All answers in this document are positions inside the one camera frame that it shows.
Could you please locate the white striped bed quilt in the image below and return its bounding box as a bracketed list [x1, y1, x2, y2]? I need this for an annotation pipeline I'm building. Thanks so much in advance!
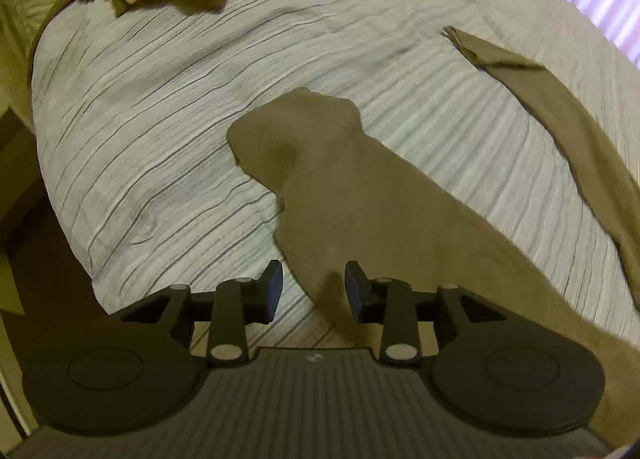
[32, 0, 639, 342]

